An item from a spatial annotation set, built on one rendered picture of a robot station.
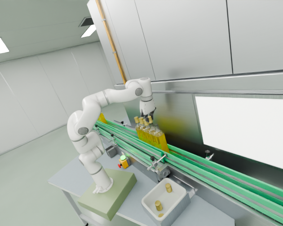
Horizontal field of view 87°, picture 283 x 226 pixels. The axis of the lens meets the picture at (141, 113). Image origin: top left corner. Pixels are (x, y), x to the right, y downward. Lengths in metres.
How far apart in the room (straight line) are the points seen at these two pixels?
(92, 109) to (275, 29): 0.76
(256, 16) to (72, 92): 6.44
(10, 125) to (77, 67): 3.12
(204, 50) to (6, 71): 6.38
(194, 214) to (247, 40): 0.85
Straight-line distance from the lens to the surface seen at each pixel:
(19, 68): 6.69
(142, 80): 0.88
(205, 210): 1.01
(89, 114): 0.77
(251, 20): 0.71
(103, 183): 1.16
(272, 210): 0.82
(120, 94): 0.80
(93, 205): 1.17
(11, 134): 6.84
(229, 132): 0.86
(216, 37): 0.76
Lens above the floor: 1.58
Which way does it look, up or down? 20 degrees down
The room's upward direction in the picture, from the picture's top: 18 degrees counter-clockwise
